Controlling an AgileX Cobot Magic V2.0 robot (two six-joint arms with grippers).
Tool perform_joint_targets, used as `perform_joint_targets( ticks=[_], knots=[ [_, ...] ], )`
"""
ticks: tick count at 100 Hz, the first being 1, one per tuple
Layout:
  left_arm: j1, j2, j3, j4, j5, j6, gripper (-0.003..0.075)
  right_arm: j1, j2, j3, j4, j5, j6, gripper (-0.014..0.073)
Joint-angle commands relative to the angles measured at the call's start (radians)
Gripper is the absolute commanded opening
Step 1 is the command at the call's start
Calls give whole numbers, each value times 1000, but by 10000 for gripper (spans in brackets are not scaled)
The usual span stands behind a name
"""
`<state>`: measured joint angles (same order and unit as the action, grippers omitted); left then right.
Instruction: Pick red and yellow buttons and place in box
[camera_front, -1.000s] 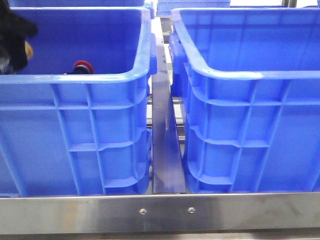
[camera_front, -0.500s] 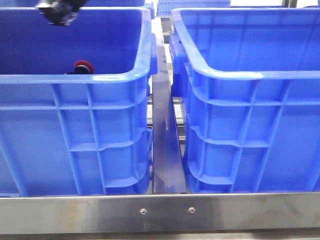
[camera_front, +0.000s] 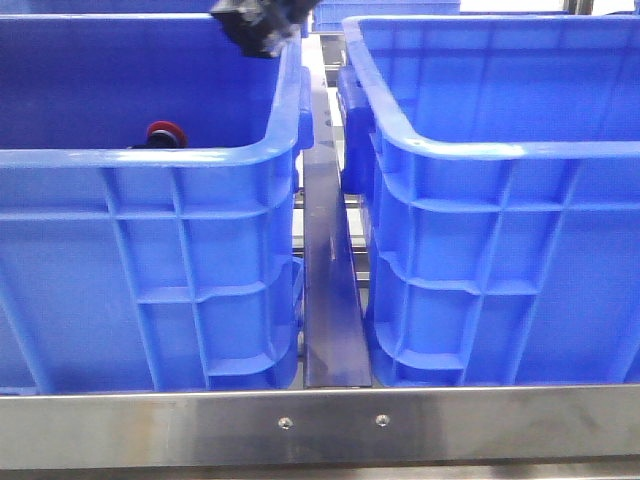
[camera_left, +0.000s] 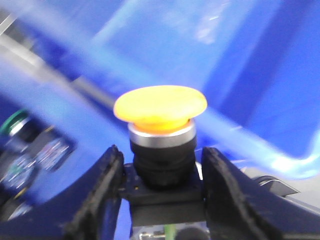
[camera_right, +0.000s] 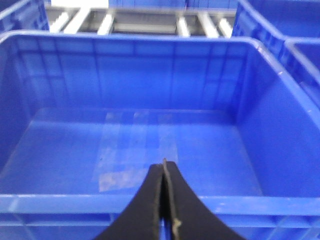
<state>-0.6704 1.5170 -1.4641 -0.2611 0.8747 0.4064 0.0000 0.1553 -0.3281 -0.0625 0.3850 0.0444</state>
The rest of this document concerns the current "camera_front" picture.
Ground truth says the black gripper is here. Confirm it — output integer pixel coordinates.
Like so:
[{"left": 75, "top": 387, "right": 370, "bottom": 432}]
[{"left": 210, "top": 0, "right": 320, "bottom": 58}]

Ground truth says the red push button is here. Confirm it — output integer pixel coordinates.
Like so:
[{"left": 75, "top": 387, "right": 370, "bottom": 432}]
[{"left": 131, "top": 120, "right": 188, "bottom": 149}]

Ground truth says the distant low blue crate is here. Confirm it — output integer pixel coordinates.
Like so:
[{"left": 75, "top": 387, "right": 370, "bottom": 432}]
[{"left": 312, "top": 0, "right": 461, "bottom": 32}]

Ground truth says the large blue plastic crate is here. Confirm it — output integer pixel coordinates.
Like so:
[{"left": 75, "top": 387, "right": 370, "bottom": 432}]
[{"left": 343, "top": 15, "right": 639, "bottom": 387}]

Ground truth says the blue crate at left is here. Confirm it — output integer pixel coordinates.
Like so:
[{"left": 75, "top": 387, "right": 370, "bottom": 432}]
[{"left": 1, "top": 14, "right": 313, "bottom": 396}]

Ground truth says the steel centre divider bar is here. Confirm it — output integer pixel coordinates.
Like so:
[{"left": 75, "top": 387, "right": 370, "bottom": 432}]
[{"left": 301, "top": 69, "right": 374, "bottom": 389}]

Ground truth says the left front frame screw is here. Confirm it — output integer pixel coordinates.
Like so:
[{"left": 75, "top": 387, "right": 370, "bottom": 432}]
[{"left": 278, "top": 417, "right": 294, "bottom": 430}]

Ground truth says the frame screw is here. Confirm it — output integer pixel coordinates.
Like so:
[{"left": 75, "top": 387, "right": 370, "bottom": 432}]
[
  {"left": 375, "top": 414, "right": 390, "bottom": 428},
  {"left": 278, "top": 417, "right": 294, "bottom": 430}
]

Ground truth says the right front frame screw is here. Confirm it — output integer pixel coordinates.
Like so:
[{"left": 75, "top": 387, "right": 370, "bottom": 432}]
[{"left": 375, "top": 414, "right": 390, "bottom": 428}]

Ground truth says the steel front frame rail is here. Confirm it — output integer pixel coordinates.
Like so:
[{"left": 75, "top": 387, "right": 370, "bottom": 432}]
[{"left": 1, "top": 385, "right": 639, "bottom": 470}]

